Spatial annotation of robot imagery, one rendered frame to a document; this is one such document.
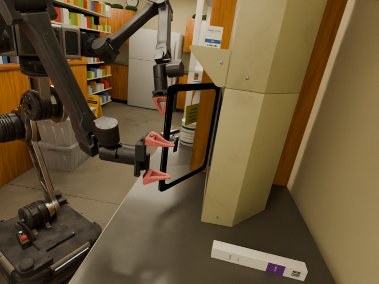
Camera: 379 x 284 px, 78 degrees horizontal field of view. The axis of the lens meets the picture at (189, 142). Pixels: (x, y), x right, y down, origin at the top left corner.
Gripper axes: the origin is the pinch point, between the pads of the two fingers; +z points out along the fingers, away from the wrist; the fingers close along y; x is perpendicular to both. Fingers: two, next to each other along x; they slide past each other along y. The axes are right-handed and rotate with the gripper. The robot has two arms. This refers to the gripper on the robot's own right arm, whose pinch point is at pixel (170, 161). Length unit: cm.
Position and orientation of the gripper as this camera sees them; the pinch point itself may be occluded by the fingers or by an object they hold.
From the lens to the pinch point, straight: 66.1
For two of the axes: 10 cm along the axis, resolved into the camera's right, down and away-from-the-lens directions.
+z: 9.8, 1.6, -0.7
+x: 1.2, -3.4, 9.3
